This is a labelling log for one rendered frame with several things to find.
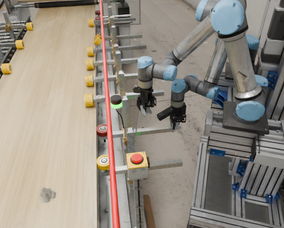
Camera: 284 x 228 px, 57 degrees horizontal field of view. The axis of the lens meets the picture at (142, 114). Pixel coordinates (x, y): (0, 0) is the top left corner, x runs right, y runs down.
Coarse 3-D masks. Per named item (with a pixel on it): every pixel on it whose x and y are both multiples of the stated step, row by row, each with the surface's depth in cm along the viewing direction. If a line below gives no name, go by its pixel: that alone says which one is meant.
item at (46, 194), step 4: (44, 188) 120; (48, 188) 119; (44, 192) 119; (48, 192) 118; (52, 192) 117; (44, 196) 116; (48, 196) 116; (52, 196) 116; (44, 200) 115; (48, 200) 115
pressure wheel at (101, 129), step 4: (100, 124) 155; (104, 124) 155; (96, 128) 152; (100, 128) 152; (104, 128) 152; (100, 132) 149; (104, 132) 149; (100, 136) 151; (104, 136) 151; (104, 140) 158
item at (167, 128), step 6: (162, 126) 159; (168, 126) 159; (114, 132) 156; (120, 132) 156; (138, 132) 156; (144, 132) 157; (150, 132) 158; (156, 132) 158; (162, 132) 159; (102, 138) 155
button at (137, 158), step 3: (132, 156) 91; (135, 156) 91; (138, 156) 91; (141, 156) 91; (132, 159) 90; (135, 159) 90; (138, 159) 90; (141, 159) 90; (135, 162) 89; (138, 162) 90
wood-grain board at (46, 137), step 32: (32, 32) 276; (64, 32) 274; (32, 64) 218; (64, 64) 217; (0, 96) 181; (32, 96) 180; (64, 96) 180; (0, 128) 154; (32, 128) 154; (64, 128) 153; (0, 160) 135; (32, 160) 134; (64, 160) 134; (96, 160) 134; (0, 192) 119; (32, 192) 119; (64, 192) 119; (96, 192) 118; (0, 224) 107; (32, 224) 107; (64, 224) 107; (96, 224) 106
